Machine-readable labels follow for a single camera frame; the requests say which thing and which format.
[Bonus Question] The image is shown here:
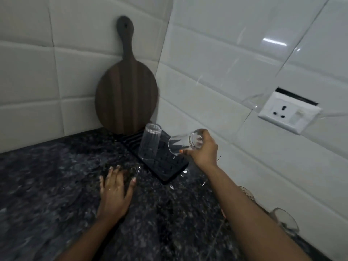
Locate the person's left forearm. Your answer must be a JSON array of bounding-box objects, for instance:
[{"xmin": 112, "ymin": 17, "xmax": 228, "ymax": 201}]
[{"xmin": 56, "ymin": 214, "xmax": 123, "ymax": 261}]

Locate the person's right forearm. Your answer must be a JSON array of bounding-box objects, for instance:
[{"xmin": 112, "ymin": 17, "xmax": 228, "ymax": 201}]
[{"xmin": 200, "ymin": 163, "xmax": 311, "ymax": 261}]

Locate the black drying mat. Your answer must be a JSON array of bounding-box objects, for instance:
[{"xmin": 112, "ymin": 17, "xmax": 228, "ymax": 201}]
[{"xmin": 119, "ymin": 129, "xmax": 191, "ymax": 185}]

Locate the person's left hand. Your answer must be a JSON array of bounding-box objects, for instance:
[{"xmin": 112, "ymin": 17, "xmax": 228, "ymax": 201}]
[{"xmin": 97, "ymin": 165, "xmax": 137, "ymax": 224}]

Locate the person's right hand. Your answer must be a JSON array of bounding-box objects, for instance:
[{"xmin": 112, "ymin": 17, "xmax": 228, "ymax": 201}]
[{"xmin": 179, "ymin": 130, "xmax": 220, "ymax": 169}]

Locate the white wall socket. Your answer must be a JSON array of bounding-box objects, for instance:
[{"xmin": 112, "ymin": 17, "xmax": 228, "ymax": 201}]
[{"xmin": 257, "ymin": 87, "xmax": 322, "ymax": 136}]

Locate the round wooden cutting board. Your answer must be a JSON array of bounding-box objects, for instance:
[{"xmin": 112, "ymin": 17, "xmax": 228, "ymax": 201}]
[{"xmin": 94, "ymin": 15, "xmax": 159, "ymax": 136}]

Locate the drinking glass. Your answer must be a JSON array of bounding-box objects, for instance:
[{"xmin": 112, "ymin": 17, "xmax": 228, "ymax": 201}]
[
  {"xmin": 167, "ymin": 128, "xmax": 209, "ymax": 156},
  {"xmin": 267, "ymin": 207, "xmax": 300, "ymax": 237},
  {"xmin": 137, "ymin": 122, "xmax": 163, "ymax": 161},
  {"xmin": 237, "ymin": 186, "xmax": 257, "ymax": 204}
]

